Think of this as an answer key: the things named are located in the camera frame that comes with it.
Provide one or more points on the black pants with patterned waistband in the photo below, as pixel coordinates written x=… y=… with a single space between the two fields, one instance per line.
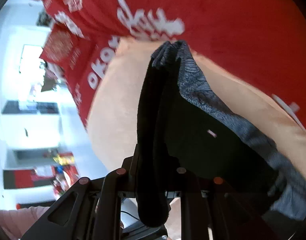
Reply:
x=190 y=141

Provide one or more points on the cream seat cushion cover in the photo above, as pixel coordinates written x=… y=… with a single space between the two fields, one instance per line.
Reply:
x=112 y=119

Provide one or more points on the pink sleeve forearm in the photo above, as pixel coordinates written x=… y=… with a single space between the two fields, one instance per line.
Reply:
x=15 y=223

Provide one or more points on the red sofa cover with lettering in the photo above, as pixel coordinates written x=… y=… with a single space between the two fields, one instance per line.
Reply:
x=263 y=42

